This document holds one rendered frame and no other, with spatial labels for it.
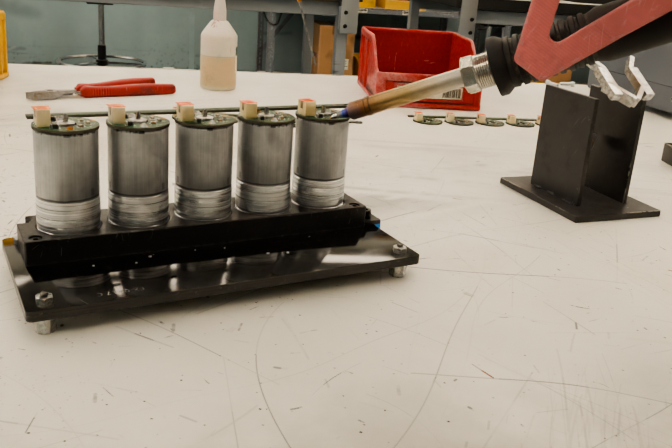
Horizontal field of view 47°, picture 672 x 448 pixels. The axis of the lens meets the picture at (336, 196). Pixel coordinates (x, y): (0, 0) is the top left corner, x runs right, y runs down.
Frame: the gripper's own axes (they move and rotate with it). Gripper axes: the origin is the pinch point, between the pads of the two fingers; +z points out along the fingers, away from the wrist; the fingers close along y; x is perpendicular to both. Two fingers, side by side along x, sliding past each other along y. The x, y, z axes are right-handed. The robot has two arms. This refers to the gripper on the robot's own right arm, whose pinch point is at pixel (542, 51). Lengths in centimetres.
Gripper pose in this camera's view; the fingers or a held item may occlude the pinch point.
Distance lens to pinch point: 32.5
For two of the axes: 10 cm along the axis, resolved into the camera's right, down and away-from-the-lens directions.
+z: -5.5, 7.4, 3.9
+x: 7.9, 6.2, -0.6
